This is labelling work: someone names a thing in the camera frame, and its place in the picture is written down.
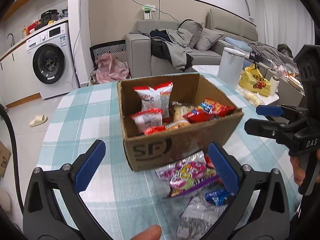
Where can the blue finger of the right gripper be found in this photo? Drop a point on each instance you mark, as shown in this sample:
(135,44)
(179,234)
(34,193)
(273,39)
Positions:
(261,128)
(269,111)

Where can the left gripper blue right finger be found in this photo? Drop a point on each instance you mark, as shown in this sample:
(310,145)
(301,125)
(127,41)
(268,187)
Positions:
(227,167)

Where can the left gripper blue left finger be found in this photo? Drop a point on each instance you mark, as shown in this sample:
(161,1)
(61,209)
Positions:
(86,165)

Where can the red triangular snack bag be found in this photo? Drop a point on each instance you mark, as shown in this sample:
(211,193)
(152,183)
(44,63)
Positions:
(208,110)

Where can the small noodle snack bag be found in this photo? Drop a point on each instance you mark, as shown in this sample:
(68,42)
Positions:
(178,111)

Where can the large noodle snack bag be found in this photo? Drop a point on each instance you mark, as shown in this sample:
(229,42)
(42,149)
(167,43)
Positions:
(156,97)

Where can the red small snack packet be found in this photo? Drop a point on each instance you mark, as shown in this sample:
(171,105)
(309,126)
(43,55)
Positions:
(154,129)

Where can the right hand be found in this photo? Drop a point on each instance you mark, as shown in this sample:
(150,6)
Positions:
(298,172)

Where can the left hand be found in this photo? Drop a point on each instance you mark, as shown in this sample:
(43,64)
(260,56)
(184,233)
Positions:
(152,233)

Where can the clear bag of popcorn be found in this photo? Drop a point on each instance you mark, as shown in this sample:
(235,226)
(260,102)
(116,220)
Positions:
(253,98)

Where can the blue snack packet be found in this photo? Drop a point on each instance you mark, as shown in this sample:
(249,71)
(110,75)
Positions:
(219,197)

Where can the yellow plastic bag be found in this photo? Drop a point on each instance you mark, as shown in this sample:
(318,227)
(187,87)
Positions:
(252,80)

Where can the purple snack bag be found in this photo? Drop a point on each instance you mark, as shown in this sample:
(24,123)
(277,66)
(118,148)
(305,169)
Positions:
(187,175)

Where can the clear packed biscuit sandwich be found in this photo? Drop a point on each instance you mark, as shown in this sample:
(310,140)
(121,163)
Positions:
(197,218)

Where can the checked teal tablecloth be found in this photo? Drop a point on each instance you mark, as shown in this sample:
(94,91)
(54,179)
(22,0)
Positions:
(126,202)

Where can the white cylindrical appliance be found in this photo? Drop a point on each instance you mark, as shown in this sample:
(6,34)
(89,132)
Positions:
(230,67)

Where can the brown cardboard box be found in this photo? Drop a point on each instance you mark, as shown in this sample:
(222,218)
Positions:
(146,152)

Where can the beige slipper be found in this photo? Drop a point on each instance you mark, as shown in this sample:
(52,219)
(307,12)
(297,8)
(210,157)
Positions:
(38,120)

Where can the small cardboard box on floor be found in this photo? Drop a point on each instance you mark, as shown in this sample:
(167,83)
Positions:
(4,159)

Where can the grey sofa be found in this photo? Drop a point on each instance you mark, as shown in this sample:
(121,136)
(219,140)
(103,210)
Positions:
(138,45)

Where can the red white small packet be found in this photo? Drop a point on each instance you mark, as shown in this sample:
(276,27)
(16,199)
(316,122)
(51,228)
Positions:
(149,118)

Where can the grey cushion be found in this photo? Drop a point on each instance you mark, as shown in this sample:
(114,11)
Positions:
(207,39)

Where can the pink plastic bag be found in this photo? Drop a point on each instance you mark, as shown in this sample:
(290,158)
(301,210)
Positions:
(111,69)

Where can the pile of grey clothes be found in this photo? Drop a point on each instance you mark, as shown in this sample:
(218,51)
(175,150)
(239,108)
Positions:
(176,46)

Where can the white washing machine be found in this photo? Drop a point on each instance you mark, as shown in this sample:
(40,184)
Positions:
(52,61)

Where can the black patterned basket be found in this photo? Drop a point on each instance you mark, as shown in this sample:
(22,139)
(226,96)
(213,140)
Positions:
(113,47)

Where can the black pressure cooker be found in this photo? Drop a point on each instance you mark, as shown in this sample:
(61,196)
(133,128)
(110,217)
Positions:
(49,15)

